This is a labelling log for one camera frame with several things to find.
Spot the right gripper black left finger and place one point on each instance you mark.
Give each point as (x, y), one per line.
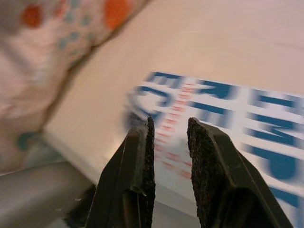
(128, 180)

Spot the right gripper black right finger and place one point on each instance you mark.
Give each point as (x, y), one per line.
(223, 180)

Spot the white book blue letters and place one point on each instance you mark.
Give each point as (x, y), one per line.
(237, 118)

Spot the pink patterned pillow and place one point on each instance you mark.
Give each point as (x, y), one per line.
(42, 59)

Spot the bed with beige sheet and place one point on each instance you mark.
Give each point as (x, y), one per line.
(190, 42)

